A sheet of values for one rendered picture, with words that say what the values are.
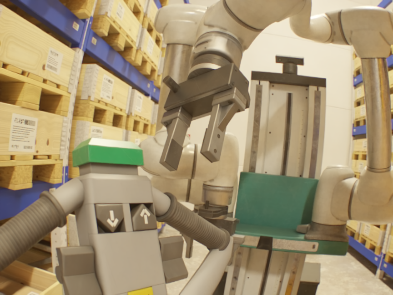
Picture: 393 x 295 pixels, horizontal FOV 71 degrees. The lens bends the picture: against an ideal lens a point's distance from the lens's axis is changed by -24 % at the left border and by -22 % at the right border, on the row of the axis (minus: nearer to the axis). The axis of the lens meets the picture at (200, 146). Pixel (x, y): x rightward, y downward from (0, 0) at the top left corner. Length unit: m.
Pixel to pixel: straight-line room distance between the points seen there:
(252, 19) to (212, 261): 0.40
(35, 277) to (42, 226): 1.73
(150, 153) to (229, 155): 0.21
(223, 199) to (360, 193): 0.48
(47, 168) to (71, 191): 1.36
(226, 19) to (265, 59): 5.41
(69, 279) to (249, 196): 1.13
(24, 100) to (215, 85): 0.98
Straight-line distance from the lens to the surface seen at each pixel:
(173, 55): 1.23
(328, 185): 1.20
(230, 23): 0.62
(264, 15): 0.59
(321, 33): 1.02
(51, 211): 0.32
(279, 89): 1.47
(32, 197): 1.60
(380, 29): 1.04
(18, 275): 2.13
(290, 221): 1.37
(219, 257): 0.50
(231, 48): 0.59
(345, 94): 6.26
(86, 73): 2.01
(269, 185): 1.37
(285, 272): 1.48
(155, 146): 0.97
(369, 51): 1.05
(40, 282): 2.03
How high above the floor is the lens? 1.43
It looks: 1 degrees up
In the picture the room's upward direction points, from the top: 6 degrees clockwise
